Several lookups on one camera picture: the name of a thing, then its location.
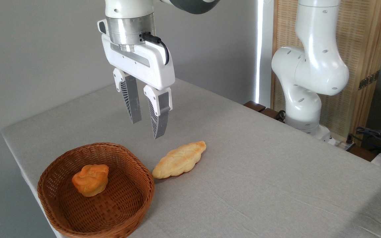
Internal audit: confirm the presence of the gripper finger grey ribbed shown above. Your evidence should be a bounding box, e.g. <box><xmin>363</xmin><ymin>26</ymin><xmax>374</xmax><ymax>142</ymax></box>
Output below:
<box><xmin>113</xmin><ymin>68</ymin><xmax>142</xmax><ymax>124</ymax></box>
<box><xmin>143</xmin><ymin>85</ymin><xmax>173</xmax><ymax>139</ymax></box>

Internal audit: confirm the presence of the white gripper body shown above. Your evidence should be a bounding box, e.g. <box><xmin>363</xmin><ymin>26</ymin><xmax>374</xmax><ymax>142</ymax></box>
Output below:
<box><xmin>98</xmin><ymin>19</ymin><xmax>176</xmax><ymax>92</ymax></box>

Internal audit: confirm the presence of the long pale braided bread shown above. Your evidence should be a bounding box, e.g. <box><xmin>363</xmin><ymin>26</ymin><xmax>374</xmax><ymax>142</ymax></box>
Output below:
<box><xmin>152</xmin><ymin>141</ymin><xmax>207</xmax><ymax>179</ymax></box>

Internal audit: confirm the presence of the round orange bread bun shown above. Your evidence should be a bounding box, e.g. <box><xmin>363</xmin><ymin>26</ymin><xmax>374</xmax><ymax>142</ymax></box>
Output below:
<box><xmin>72</xmin><ymin>164</ymin><xmax>109</xmax><ymax>198</ymax></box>

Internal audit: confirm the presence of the brown wicker basket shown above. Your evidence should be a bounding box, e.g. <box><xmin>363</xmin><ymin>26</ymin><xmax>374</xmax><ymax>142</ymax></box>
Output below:
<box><xmin>37</xmin><ymin>142</ymin><xmax>155</xmax><ymax>238</ymax></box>

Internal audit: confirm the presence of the dark wooden block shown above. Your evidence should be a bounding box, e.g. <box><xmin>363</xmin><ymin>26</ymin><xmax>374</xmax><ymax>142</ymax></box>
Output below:
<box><xmin>260</xmin><ymin>107</ymin><xmax>286</xmax><ymax>123</ymax></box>
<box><xmin>243</xmin><ymin>100</ymin><xmax>266</xmax><ymax>113</ymax></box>

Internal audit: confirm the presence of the grey tablecloth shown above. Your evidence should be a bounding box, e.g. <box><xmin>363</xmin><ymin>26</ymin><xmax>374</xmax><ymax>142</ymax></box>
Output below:
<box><xmin>1</xmin><ymin>77</ymin><xmax>381</xmax><ymax>238</ymax></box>

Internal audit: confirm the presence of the white power strip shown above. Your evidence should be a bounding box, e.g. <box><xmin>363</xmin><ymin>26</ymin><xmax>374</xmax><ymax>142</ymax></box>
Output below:
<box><xmin>329</xmin><ymin>137</ymin><xmax>357</xmax><ymax>152</ymax></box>

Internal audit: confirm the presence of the bamboo folding screen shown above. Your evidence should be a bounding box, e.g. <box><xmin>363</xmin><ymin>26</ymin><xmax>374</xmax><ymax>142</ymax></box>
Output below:
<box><xmin>270</xmin><ymin>0</ymin><xmax>381</xmax><ymax>146</ymax></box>

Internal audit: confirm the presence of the dark metal screen hinge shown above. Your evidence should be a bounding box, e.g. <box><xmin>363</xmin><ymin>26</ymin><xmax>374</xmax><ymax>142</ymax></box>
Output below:
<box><xmin>358</xmin><ymin>70</ymin><xmax>380</xmax><ymax>91</ymax></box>

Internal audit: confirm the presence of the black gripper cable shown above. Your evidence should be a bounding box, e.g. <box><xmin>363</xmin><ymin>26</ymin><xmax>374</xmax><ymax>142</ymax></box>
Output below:
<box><xmin>141</xmin><ymin>32</ymin><xmax>170</xmax><ymax>66</ymax></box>

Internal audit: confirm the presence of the black cable bundle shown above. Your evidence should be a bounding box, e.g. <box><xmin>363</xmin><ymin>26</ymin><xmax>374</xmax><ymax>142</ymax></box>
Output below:
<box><xmin>349</xmin><ymin>126</ymin><xmax>381</xmax><ymax>156</ymax></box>

